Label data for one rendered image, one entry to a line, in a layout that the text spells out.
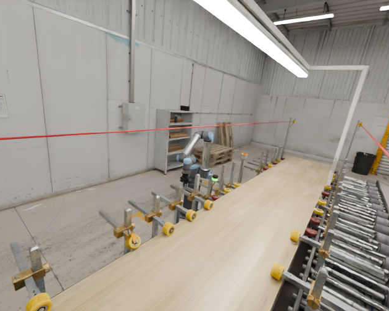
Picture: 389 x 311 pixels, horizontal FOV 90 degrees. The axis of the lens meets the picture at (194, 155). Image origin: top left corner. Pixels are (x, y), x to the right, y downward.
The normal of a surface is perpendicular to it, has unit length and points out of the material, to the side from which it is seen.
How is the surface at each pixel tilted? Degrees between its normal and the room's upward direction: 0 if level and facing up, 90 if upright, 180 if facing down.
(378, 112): 90
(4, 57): 90
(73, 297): 0
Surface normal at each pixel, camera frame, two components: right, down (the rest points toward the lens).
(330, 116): -0.62, 0.15
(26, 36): 0.78, 0.25
